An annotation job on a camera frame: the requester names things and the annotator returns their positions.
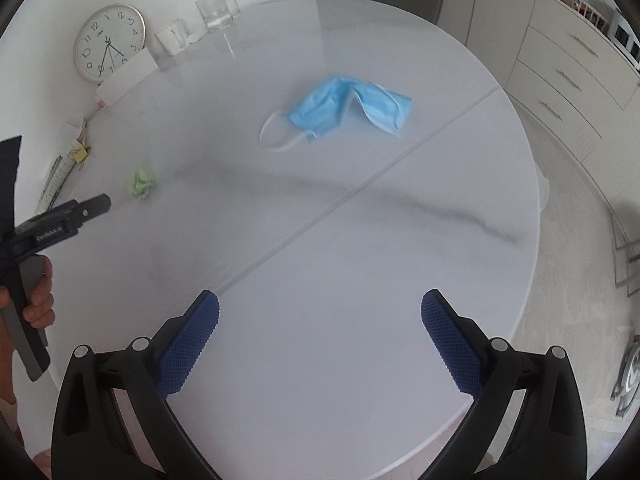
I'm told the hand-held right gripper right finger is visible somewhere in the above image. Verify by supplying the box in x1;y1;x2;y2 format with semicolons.
415;288;589;480

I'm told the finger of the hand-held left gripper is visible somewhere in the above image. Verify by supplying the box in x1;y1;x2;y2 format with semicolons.
65;193;112;226

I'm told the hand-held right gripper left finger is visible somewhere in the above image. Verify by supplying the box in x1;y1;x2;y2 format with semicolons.
50;289;236;480

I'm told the green paper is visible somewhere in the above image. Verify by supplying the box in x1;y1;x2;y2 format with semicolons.
125;170;154;201

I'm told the blue face mask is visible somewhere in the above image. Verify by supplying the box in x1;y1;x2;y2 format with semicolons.
259;76;414;153

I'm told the person's left forearm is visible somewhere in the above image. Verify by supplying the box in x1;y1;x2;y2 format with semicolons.
0;330;23;441

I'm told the person's left hand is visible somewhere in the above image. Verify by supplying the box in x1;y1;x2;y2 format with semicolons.
22;255;55;330

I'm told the white paper box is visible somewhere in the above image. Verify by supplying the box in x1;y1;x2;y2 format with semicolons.
96;49;160;107

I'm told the round metal object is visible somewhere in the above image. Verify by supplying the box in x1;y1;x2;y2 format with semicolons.
612;335;640;418

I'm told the large clear drinking glass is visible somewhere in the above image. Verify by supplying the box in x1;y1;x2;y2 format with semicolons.
195;0;238;31

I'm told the white drawer cabinet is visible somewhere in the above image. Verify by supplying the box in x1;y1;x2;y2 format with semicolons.
505;0;640;161

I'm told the white round wall clock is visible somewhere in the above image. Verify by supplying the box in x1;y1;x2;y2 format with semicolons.
73;4;147;85

